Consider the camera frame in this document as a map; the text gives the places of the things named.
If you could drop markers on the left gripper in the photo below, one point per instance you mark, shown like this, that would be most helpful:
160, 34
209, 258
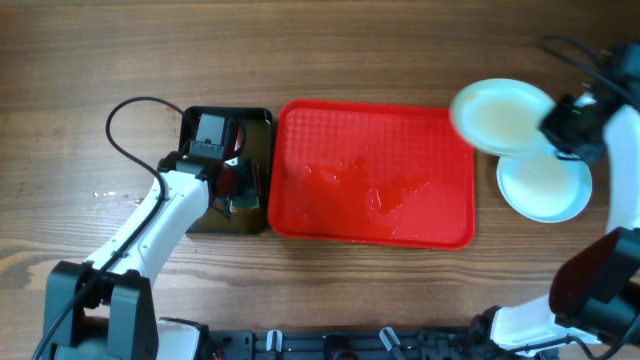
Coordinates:
246, 170

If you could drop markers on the light blue plate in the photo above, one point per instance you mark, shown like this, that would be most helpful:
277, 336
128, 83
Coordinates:
501, 116
543, 188

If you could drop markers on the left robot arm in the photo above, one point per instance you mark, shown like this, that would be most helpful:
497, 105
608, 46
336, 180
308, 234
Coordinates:
103, 307

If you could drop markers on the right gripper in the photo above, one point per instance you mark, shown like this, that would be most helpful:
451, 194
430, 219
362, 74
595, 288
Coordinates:
549, 129

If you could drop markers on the green sponge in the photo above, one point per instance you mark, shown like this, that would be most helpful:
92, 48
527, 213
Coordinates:
242, 203

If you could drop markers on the red plastic tray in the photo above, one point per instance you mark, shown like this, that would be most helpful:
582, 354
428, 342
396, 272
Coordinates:
392, 175

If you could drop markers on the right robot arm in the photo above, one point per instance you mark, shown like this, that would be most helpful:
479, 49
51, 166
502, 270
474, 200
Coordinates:
593, 298

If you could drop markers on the black rectangular water basin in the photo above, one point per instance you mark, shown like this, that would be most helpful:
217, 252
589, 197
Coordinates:
254, 142

